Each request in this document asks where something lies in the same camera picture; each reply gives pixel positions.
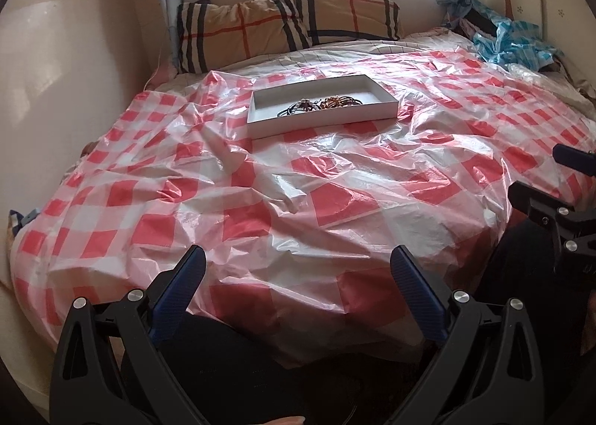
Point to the plaid pillow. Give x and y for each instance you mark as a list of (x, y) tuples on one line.
[(335, 21), (215, 36)]

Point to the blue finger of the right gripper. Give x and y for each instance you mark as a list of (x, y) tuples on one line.
[(582, 161), (536, 204)]

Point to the right plaid pillow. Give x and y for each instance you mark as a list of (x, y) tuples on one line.
[(335, 21)]

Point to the white shallow cardboard box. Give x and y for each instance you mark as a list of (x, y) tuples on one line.
[(318, 103)]

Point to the left hand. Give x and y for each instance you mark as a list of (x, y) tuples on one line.
[(292, 420)]

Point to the blue white plastic bag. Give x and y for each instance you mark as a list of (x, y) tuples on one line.
[(515, 41)]

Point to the red white checkered plastic sheet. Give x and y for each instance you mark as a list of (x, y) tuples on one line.
[(298, 228)]

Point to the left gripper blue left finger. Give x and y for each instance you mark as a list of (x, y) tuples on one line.
[(171, 292)]

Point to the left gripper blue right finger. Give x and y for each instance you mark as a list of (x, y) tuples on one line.
[(426, 297)]

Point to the left plaid pillow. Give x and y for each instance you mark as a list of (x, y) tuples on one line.
[(215, 36)]

